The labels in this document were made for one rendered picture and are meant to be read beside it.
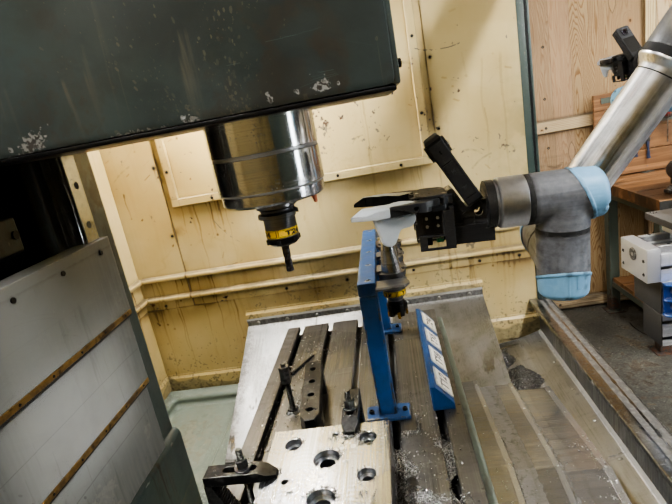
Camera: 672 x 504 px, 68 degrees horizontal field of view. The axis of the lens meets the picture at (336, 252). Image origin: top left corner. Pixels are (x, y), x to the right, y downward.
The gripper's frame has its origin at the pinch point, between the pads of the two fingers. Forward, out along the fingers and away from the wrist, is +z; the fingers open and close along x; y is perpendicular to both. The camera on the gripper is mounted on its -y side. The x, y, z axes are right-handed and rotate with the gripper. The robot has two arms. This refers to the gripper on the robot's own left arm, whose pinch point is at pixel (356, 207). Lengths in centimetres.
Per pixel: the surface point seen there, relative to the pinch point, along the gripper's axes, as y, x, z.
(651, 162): 44, 250, -167
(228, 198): -4.8, -6.1, 17.3
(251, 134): -13.0, -8.0, 11.9
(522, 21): -32, 100, -53
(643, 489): 75, 21, -53
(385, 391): 47, 24, 1
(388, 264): 18.9, 28.9, -3.3
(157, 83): -20.6, -12.6, 21.0
